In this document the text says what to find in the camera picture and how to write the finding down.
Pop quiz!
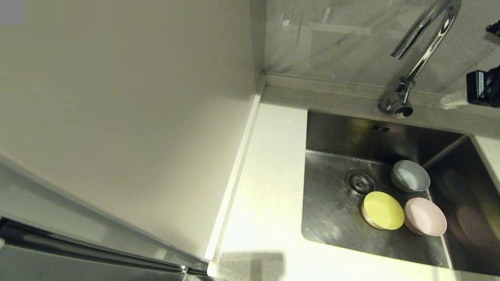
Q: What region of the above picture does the yellow bowl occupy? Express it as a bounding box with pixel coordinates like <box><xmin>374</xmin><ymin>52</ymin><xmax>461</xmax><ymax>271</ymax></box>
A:
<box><xmin>361</xmin><ymin>191</ymin><xmax>405</xmax><ymax>230</ymax></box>

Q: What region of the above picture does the stainless steel sink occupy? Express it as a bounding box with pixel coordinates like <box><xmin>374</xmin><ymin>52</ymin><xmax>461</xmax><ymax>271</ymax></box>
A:
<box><xmin>301</xmin><ymin>109</ymin><xmax>500</xmax><ymax>277</ymax></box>

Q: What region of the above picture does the grey appliance door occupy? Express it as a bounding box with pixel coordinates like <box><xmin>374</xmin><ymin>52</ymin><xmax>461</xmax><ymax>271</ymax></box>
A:
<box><xmin>0</xmin><ymin>219</ymin><xmax>211</xmax><ymax>281</ymax></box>

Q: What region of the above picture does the light blue bowl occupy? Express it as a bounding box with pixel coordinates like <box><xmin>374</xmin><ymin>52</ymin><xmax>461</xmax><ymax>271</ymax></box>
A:
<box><xmin>390</xmin><ymin>160</ymin><xmax>431</xmax><ymax>193</ymax></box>

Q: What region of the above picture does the white tall cabinet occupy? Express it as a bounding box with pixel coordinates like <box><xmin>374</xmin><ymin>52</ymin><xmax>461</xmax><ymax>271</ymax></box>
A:
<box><xmin>0</xmin><ymin>0</ymin><xmax>267</xmax><ymax>270</ymax></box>

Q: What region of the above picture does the chrome gooseneck faucet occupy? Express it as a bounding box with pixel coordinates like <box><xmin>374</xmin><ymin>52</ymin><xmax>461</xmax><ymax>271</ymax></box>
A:
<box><xmin>378</xmin><ymin>0</ymin><xmax>463</xmax><ymax>119</ymax></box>

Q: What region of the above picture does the pink bowl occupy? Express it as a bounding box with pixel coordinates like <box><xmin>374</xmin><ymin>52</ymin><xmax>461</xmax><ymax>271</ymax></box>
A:
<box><xmin>404</xmin><ymin>197</ymin><xmax>447</xmax><ymax>237</ymax></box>

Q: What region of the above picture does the round metal drain strainer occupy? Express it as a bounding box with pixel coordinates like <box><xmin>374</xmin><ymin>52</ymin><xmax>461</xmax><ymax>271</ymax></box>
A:
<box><xmin>345</xmin><ymin>169</ymin><xmax>379</xmax><ymax>196</ymax></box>

